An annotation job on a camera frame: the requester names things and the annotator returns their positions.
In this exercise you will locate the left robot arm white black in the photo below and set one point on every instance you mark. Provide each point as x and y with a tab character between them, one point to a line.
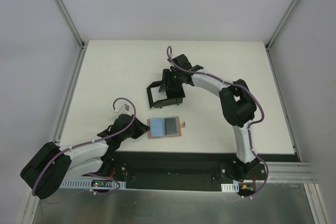
53	165

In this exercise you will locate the right white cable duct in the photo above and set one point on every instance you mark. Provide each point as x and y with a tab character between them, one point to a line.
230	188

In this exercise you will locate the left table side rail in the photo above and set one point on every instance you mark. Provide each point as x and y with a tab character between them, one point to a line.
59	127

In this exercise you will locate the right aluminium frame post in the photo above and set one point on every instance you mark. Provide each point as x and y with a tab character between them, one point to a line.
283	21

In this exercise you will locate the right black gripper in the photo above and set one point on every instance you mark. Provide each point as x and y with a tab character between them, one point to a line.
170	82

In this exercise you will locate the aluminium frame post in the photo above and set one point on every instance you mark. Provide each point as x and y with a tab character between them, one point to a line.
283	21
70	23

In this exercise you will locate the white cards stack in tray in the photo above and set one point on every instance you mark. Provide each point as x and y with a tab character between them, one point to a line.
157	96

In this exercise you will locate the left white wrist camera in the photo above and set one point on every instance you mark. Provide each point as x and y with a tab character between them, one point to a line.
124	109

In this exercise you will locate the left white cable duct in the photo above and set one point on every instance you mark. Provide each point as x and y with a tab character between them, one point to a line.
86	183

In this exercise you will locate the black card tray box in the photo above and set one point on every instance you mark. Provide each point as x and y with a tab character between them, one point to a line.
173	98

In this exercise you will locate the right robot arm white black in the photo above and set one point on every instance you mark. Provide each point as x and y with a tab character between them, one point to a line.
237	106

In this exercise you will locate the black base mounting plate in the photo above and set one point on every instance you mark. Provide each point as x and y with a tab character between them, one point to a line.
178	171

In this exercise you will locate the aluminium cross rail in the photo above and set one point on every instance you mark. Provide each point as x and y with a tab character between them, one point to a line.
291	173

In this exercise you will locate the left aluminium frame post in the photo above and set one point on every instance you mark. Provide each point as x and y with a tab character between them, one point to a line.
70	23

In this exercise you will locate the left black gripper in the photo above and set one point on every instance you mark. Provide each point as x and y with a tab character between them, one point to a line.
136	127

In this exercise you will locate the white cable duct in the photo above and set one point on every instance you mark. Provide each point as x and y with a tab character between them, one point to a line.
86	183
230	188

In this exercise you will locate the tan leather card holder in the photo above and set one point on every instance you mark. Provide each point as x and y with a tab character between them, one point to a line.
157	128

